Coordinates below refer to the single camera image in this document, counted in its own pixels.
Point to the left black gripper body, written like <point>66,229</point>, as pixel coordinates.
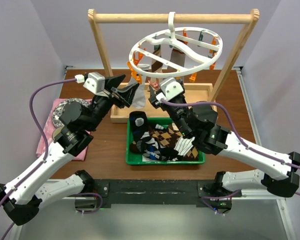
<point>101,105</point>

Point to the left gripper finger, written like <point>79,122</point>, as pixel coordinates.
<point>113,81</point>
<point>123,97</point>

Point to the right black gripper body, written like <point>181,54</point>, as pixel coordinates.
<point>177,113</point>

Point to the white black banded sock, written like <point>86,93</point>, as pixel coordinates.
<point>139,100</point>

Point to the beige tan sock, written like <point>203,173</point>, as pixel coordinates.
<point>156,66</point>

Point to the black blue sports sock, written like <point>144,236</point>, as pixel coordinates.
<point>145,144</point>

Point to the grey sock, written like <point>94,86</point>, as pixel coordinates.
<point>177,57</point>

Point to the green plastic bin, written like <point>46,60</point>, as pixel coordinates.
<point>137,159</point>

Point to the white round clip hanger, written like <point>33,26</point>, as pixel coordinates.
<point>202,47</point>

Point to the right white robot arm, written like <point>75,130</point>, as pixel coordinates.
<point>273,171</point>

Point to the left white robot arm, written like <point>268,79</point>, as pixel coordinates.
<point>23,197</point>

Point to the brown argyle sock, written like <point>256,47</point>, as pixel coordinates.
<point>167,137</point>

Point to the white black striped sock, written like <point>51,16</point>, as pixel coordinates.
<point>183,145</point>

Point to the blue patterned plate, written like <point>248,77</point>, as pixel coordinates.
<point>58,109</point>

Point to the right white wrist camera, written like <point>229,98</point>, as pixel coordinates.
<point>169,89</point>

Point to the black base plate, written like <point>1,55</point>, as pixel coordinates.
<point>159,192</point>

